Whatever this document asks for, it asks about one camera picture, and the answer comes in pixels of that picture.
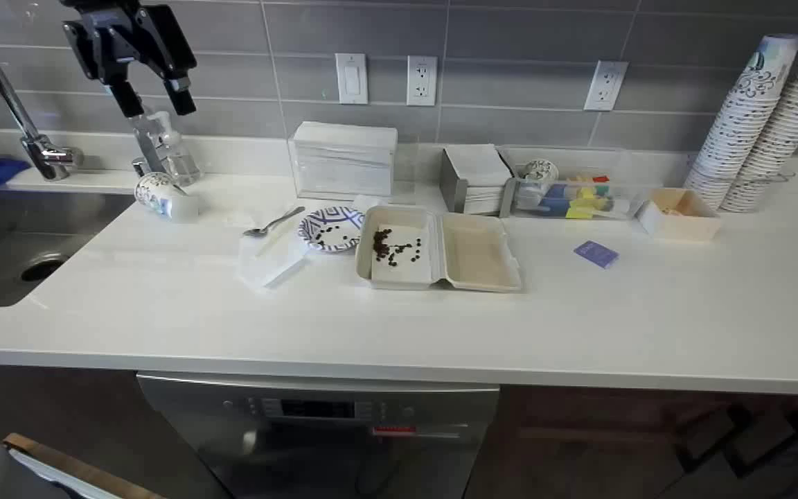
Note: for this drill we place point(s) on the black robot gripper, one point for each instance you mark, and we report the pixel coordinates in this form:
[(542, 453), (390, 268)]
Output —
[(114, 35)]

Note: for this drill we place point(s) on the white patterned paper cup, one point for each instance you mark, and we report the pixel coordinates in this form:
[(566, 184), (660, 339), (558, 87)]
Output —
[(166, 202)]

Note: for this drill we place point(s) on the clear glass soap dispenser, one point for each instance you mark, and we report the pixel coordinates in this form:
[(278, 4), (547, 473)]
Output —
[(163, 149)]

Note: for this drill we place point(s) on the chrome kitchen faucet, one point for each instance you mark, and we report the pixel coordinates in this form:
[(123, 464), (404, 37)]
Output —
[(49, 159)]

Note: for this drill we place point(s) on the metal spoon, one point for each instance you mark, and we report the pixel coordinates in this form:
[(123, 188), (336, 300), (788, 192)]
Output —
[(274, 223)]

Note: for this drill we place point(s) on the white napkin stack box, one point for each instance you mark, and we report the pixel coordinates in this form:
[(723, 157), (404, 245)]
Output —
[(342, 159)]

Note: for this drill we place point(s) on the stainless steel sink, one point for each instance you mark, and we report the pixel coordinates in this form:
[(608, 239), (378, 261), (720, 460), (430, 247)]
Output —
[(41, 231)]

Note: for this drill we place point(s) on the blue patterned paper plate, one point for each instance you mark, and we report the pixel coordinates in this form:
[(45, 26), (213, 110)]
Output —
[(333, 231)]

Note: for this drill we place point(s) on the open beige takeout container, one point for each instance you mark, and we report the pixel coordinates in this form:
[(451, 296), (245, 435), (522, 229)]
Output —
[(421, 247)]

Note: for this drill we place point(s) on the metal napkin holder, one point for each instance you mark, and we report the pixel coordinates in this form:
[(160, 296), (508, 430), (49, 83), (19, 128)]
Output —
[(472, 178)]

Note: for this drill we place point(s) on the stainless steel dishwasher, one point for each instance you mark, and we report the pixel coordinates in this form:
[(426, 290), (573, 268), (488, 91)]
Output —
[(329, 439)]

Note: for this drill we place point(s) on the clear tray with packets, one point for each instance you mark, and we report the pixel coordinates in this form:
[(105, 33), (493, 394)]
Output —
[(542, 191)]

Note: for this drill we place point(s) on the purple packet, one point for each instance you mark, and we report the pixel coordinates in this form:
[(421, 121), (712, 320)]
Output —
[(598, 253)]

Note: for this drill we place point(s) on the small beige cardboard box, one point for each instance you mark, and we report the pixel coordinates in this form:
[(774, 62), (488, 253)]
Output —
[(681, 214)]

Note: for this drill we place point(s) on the left stack of paper cups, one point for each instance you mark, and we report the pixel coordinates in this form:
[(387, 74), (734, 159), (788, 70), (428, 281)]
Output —
[(741, 117)]

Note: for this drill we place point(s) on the stack of paper cups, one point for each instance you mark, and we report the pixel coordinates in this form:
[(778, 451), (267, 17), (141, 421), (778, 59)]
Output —
[(741, 117), (770, 163)]

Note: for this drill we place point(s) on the right stack of paper cups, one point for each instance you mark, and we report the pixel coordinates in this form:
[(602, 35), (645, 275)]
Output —
[(770, 163)]

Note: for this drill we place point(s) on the white light switch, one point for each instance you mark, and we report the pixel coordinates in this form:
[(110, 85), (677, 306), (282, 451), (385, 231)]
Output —
[(354, 78)]

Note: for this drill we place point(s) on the white middle wall outlet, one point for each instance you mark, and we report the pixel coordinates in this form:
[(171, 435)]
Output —
[(422, 78)]

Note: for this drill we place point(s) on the white wall outlet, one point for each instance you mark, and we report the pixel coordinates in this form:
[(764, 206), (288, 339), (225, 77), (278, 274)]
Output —
[(422, 78), (605, 85)]

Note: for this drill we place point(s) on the white right wall outlet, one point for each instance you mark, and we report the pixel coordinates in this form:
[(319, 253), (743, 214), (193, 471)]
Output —
[(605, 85)]

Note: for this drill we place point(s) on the dark cabinet door with handles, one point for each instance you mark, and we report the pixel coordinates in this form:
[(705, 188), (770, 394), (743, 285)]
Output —
[(639, 446)]

